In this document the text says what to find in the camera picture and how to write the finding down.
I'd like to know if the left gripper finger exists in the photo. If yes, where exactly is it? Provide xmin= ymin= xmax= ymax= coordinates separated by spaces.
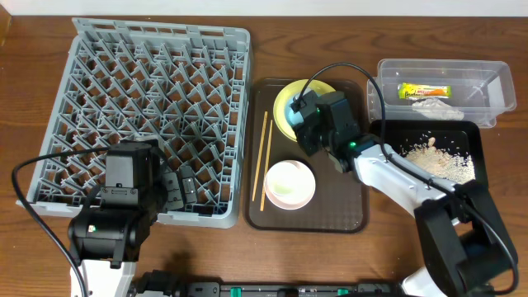
xmin=163 ymin=172 xmax=182 ymax=211
xmin=179 ymin=165 xmax=197 ymax=204

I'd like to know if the pink white bowl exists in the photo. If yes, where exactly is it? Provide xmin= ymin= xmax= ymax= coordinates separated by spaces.
xmin=263 ymin=160 xmax=316 ymax=210

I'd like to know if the green snack wrapper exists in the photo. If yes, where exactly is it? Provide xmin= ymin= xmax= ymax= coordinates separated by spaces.
xmin=398 ymin=82 xmax=452 ymax=101

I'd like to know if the white napkin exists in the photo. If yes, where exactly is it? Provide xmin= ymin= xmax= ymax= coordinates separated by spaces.
xmin=412 ymin=98 xmax=464 ymax=120

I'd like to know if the rice food waste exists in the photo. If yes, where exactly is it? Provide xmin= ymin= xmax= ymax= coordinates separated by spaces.
xmin=399 ymin=131 xmax=476 ymax=184

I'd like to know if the light blue bowl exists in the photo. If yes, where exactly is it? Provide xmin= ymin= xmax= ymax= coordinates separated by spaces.
xmin=285 ymin=93 xmax=304 ymax=127

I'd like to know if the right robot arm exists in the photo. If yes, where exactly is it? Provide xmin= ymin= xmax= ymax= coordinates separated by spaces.
xmin=289 ymin=91 xmax=520 ymax=296

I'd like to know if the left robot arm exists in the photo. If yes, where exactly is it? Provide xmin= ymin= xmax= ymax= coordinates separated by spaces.
xmin=68 ymin=139 xmax=188 ymax=296

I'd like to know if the grey dishwasher rack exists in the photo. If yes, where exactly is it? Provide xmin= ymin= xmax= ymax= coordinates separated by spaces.
xmin=26 ymin=18 xmax=252 ymax=229

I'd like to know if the yellow plate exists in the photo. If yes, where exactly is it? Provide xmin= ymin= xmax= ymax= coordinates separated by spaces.
xmin=273 ymin=79 xmax=335 ymax=141

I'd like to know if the left wooden chopstick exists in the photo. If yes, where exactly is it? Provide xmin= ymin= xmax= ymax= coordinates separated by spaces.
xmin=252 ymin=111 xmax=268 ymax=202

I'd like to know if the wooden chopstick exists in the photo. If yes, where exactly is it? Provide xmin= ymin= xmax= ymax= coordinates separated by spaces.
xmin=260 ymin=120 xmax=273 ymax=212
xmin=252 ymin=111 xmax=268 ymax=202

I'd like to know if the right wooden chopstick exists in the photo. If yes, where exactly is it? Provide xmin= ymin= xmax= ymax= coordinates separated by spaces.
xmin=260 ymin=120 xmax=273 ymax=212

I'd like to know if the brown serving tray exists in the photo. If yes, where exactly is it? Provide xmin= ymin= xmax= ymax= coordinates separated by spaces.
xmin=242 ymin=78 xmax=369 ymax=233

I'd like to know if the clear plastic bin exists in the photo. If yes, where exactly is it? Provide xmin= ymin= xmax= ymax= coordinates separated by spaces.
xmin=375 ymin=59 xmax=516 ymax=128

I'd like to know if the black tray bin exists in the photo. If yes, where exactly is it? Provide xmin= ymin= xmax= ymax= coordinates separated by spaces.
xmin=385 ymin=120 xmax=488 ymax=186

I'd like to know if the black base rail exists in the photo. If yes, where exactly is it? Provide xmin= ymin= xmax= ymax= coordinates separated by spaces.
xmin=125 ymin=271 xmax=404 ymax=297

